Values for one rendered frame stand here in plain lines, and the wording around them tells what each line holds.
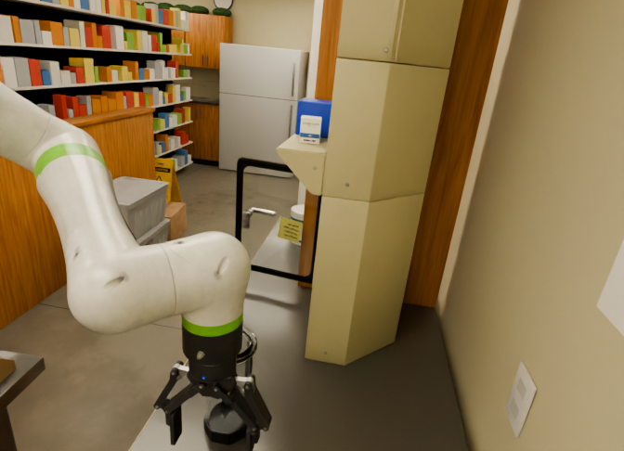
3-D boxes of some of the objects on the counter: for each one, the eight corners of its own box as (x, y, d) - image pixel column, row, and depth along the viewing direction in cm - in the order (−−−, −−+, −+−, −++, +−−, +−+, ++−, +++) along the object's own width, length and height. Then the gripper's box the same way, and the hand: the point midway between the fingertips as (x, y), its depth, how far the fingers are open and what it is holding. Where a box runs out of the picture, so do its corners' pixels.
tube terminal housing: (392, 308, 138) (438, 69, 110) (396, 375, 108) (461, 70, 80) (319, 296, 141) (347, 59, 113) (304, 358, 111) (336, 57, 83)
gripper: (293, 346, 66) (285, 442, 74) (151, 321, 69) (157, 416, 77) (284, 379, 59) (276, 481, 67) (125, 349, 62) (135, 450, 70)
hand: (213, 441), depth 72 cm, fingers open, 13 cm apart
